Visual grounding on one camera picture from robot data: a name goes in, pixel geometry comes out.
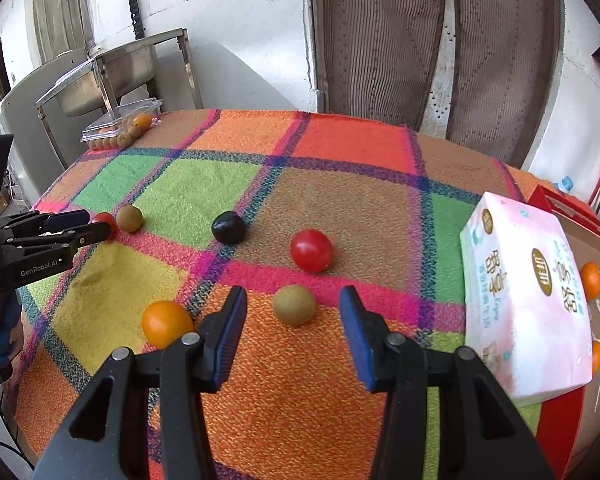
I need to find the red cardboard tray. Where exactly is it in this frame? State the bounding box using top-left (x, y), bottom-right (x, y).
top-left (528, 185), bottom-right (600, 479)

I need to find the brown corduroy trousers person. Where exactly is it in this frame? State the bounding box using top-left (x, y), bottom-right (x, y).
top-left (309, 0), bottom-right (562, 167)

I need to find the blue detergent bottle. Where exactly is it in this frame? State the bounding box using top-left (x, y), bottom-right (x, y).
top-left (553, 176), bottom-right (573, 193)

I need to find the yellow-green round fruit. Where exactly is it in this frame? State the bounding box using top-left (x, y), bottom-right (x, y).
top-left (272, 285), bottom-right (316, 326)

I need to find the orange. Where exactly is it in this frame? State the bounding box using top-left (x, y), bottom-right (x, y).
top-left (140, 300), bottom-right (194, 350)
top-left (592, 340), bottom-right (600, 374)

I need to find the clear plastic fruit box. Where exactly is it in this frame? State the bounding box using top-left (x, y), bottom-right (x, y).
top-left (80, 98), bottom-right (162, 151)

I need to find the black corrugated hose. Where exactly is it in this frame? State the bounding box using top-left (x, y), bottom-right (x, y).
top-left (104, 0), bottom-right (147, 42)

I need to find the colourful plaid tablecloth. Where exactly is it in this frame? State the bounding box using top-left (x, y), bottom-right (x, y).
top-left (5, 110), bottom-right (539, 479)

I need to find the white pink tissue pack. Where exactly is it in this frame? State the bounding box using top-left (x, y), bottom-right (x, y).
top-left (460, 192), bottom-right (590, 406)

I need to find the red tomato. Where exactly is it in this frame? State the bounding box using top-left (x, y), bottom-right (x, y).
top-left (91, 211), bottom-right (119, 240)
top-left (290, 229), bottom-right (334, 273)

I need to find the orange mandarin in tray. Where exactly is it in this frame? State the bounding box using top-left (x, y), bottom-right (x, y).
top-left (580, 261), bottom-right (600, 301)

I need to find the brown kiwi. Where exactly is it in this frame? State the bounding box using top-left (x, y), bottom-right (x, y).
top-left (116, 205), bottom-right (144, 233)

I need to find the dark purple plum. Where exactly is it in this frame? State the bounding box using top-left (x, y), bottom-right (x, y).
top-left (211, 210), bottom-right (247, 245)

